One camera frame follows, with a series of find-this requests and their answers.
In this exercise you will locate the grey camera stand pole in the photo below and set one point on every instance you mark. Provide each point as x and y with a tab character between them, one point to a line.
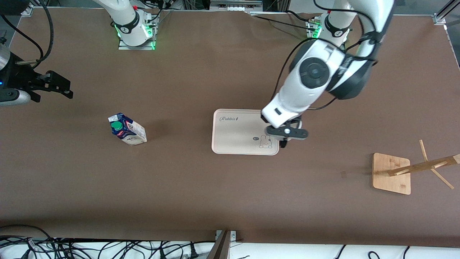
221	248

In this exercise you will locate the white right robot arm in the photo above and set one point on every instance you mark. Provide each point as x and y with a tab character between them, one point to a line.
125	25

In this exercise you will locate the wooden cup rack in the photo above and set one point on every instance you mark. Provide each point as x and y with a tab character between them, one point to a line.
390	176

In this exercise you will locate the blue white milk carton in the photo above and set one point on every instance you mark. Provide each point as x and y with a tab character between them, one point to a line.
127	131

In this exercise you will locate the metal table edge bracket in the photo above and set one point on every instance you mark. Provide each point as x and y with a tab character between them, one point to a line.
233	235

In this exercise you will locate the black power plug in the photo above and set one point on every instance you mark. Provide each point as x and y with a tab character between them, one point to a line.
194	251

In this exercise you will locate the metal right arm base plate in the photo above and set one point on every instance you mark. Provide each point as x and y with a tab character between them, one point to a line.
124	47

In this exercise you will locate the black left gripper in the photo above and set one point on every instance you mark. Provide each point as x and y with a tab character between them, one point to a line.
283	141

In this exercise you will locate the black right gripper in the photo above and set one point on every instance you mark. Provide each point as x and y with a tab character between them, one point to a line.
18	77

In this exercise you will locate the grey power strip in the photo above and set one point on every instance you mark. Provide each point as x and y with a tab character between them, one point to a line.
235	5

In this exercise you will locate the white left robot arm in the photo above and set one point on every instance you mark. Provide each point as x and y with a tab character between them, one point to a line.
305	90

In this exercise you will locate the aluminium corner profile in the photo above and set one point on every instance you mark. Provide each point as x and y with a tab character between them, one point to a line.
440	16

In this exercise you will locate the cream rabbit print tray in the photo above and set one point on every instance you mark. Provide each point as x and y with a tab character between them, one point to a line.
233	136

